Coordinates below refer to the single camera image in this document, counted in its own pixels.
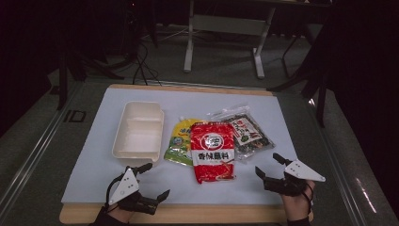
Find white metal desk frame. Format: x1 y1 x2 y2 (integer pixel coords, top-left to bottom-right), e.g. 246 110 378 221
183 0 278 80

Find yellow green spouted pouch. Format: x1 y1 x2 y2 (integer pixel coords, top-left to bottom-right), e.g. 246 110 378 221
163 118 205 168

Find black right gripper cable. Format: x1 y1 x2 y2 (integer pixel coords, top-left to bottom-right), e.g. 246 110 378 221
301 181 316 215

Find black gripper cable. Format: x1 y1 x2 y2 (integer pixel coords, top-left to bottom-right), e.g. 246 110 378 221
301 181 316 215
104 173 127 209

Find person's right hand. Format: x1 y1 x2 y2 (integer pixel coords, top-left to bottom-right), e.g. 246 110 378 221
280 181 315 222

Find black floor cables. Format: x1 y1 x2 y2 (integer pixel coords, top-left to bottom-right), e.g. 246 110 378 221
131 40 163 87

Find dark metal stand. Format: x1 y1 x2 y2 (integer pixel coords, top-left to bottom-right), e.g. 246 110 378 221
56 43 125 111

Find person's left hand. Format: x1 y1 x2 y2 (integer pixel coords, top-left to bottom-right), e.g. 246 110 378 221
106 204 136 224

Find white plastic divided container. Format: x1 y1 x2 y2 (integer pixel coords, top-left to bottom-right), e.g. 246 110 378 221
111 100 166 168

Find red seasoning packet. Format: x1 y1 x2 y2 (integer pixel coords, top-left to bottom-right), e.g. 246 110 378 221
189 121 236 185

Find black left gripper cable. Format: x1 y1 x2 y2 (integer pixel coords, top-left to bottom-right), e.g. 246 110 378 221
104 173 127 209

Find clear dried seaweed packet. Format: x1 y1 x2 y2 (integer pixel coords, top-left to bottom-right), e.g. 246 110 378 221
207 105 277 161

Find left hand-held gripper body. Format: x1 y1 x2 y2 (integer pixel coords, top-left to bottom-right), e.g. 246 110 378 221
108 168 159 216

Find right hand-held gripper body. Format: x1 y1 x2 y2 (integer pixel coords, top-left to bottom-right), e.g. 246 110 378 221
263 158 327 197

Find black chair frame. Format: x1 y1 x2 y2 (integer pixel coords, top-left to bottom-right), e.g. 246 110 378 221
266 23 332 128

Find white table mat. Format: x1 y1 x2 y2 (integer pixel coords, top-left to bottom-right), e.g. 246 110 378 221
60 87 299 206

